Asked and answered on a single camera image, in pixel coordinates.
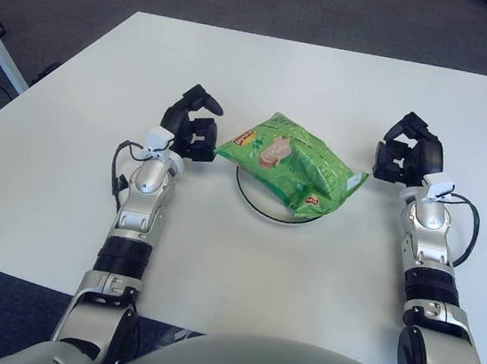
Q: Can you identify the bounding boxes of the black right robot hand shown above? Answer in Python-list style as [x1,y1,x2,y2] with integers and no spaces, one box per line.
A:
[369,107,464,205]

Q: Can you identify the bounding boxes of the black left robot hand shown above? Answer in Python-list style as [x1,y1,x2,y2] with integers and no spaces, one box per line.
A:
[144,77,228,166]

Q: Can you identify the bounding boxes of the green snack bag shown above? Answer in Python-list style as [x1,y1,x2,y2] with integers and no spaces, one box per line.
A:
[207,103,377,228]

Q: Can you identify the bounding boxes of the white plate with black rim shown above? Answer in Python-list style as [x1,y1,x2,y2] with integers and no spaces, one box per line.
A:
[229,162,335,232]

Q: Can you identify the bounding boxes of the black chair caster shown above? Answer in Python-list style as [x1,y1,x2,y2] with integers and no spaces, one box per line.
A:
[37,60,61,82]

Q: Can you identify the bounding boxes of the white side table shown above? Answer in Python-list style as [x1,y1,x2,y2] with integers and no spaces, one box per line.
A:
[0,0,41,96]

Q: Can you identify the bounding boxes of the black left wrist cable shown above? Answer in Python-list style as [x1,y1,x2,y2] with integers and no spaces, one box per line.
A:
[106,138,150,214]

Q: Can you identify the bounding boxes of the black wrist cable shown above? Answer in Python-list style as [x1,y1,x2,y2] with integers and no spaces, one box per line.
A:
[438,194,483,270]
[106,138,150,214]

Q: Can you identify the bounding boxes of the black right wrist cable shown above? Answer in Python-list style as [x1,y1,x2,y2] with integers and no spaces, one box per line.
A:
[438,194,483,270]

